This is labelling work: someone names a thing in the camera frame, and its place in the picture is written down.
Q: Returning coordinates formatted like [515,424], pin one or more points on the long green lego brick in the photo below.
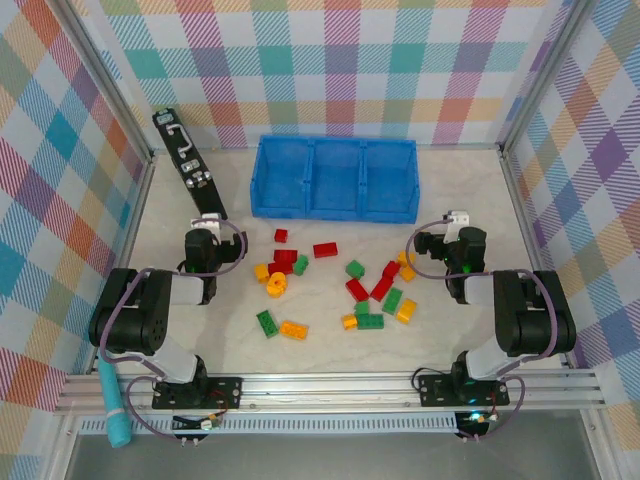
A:
[370,321]
[267,323]
[392,301]

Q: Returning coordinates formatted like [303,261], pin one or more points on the round yellow lego piece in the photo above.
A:
[274,287]

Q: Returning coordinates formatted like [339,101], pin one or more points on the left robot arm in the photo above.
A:
[130,320]

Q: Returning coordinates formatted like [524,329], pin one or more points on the black board with metal hardware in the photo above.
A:
[207,200]

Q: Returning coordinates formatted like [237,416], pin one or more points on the blue three-compartment bin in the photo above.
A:
[460,146]

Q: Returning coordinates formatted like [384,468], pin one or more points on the aluminium mounting rail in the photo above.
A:
[325,390]

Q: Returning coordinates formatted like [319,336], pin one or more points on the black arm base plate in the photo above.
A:
[435,390]
[225,390]

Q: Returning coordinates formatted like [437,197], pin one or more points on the teal foam tube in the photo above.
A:
[114,400]

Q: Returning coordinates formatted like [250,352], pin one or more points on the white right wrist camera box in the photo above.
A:
[457,218]

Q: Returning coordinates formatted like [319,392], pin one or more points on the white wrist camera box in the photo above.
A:
[457,218]
[206,221]

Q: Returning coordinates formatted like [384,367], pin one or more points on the long yellow lego brick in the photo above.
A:
[294,329]
[406,310]

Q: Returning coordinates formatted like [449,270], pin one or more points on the aluminium frame post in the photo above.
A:
[109,75]
[544,75]

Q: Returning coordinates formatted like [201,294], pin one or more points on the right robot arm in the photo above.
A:
[530,320]

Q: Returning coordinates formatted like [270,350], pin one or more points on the small yellow lego brick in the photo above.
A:
[349,321]
[406,258]
[261,272]
[408,273]

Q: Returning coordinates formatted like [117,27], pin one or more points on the blue plastic bin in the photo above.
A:
[335,185]
[280,185]
[390,185]

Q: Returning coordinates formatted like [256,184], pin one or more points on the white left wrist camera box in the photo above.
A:
[206,221]

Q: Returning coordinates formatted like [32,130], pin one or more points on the small red lego brick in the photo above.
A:
[281,235]

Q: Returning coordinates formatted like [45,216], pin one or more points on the small green lego brick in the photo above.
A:
[362,307]
[301,265]
[355,268]

